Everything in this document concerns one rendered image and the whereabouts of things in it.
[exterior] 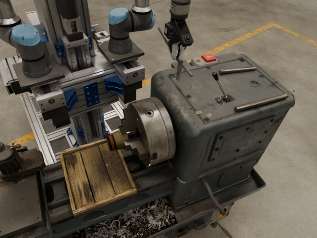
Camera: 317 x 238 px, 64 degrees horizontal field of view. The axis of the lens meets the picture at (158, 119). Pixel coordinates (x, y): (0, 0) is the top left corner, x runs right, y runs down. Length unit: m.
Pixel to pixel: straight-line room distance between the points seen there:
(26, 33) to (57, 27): 0.25
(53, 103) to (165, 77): 0.61
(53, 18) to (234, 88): 1.03
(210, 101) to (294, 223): 1.57
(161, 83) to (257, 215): 1.52
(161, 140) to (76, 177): 0.49
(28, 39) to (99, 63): 0.48
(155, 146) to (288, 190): 1.74
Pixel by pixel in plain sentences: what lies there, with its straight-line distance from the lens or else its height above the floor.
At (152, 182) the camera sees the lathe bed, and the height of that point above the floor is 0.87.
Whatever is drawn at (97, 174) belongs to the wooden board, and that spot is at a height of 0.88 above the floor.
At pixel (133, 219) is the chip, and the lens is 1.57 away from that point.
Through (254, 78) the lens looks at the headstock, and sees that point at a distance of 1.39.
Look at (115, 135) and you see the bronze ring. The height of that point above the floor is 1.12.
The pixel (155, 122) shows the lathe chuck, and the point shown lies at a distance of 1.09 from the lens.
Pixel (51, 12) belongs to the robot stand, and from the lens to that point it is 1.58.
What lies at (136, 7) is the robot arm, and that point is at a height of 1.41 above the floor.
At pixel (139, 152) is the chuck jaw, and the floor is 1.11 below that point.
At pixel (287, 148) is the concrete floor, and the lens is 2.94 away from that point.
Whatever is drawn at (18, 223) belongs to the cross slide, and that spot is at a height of 0.97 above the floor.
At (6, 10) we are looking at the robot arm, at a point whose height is 1.46.
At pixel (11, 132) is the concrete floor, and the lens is 2.95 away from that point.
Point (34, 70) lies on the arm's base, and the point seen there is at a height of 1.21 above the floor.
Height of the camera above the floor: 2.01
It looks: 46 degrees down
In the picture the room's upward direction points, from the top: 5 degrees clockwise
